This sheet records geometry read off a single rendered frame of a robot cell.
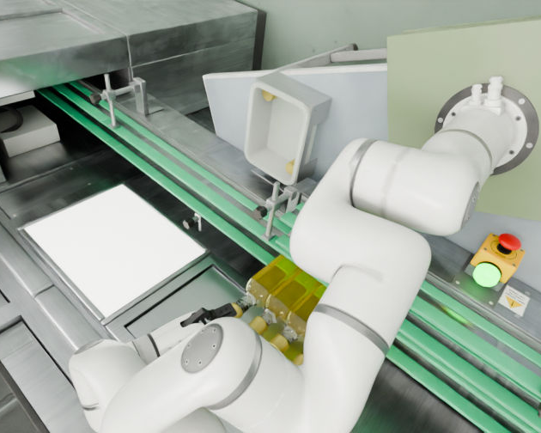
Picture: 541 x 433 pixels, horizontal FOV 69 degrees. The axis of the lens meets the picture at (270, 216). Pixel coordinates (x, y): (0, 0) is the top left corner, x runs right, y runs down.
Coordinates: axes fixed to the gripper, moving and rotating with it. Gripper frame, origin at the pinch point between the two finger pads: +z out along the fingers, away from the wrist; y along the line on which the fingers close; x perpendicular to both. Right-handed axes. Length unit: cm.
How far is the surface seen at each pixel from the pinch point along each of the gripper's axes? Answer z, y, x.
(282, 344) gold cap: 6.6, 1.1, -11.5
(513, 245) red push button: 45, 25, -26
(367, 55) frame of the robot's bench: 86, 25, 54
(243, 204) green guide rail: 19.8, 3.9, 25.8
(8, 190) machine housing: -31, -17, 84
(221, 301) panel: 6.2, -12.8, 11.8
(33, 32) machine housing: -9, 21, 110
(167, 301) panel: -5.5, -12.8, 18.0
